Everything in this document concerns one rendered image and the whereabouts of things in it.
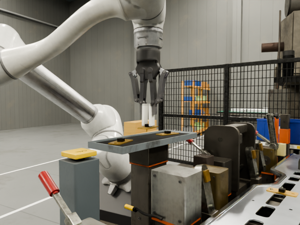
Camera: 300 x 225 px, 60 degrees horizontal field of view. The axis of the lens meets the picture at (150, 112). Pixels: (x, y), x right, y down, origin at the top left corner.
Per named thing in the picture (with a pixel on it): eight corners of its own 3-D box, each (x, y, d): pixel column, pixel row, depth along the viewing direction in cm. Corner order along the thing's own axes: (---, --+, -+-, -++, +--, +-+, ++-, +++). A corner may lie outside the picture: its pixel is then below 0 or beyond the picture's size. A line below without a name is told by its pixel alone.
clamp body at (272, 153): (272, 224, 122) (274, 149, 120) (251, 218, 128) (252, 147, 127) (276, 219, 127) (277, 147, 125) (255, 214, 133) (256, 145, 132)
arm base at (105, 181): (97, 191, 133) (92, 186, 129) (118, 153, 143) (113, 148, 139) (126, 201, 123) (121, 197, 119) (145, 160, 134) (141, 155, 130)
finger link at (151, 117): (152, 103, 83) (154, 103, 82) (152, 125, 83) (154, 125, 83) (148, 103, 80) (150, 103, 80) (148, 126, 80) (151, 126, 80)
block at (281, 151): (282, 218, 128) (284, 144, 126) (275, 215, 130) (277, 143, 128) (284, 215, 131) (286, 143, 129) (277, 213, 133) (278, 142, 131)
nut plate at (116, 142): (119, 145, 69) (119, 140, 69) (107, 144, 71) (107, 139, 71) (133, 140, 77) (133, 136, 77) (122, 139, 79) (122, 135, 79)
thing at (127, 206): (160, 222, 61) (160, 217, 61) (123, 209, 68) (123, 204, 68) (163, 221, 62) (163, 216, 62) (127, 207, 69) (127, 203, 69)
